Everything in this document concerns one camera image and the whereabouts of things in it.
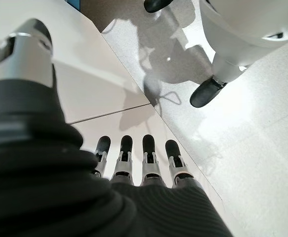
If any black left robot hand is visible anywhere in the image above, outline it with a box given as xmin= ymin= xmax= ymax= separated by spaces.
xmin=0 ymin=18 xmax=234 ymax=237

